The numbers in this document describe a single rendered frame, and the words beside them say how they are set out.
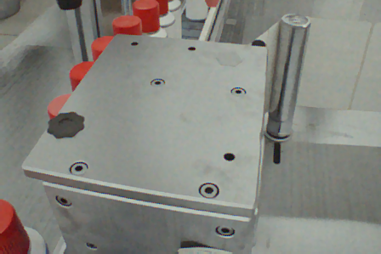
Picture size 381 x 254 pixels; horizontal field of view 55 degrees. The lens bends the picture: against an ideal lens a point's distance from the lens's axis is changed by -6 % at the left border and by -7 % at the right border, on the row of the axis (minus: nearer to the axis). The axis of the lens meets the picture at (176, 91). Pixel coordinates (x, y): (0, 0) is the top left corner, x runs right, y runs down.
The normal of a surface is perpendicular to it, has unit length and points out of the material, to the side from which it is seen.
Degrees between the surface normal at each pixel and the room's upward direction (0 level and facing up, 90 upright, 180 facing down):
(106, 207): 90
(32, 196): 0
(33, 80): 0
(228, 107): 0
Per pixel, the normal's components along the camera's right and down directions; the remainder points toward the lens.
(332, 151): -0.02, -0.81
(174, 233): -0.22, 0.58
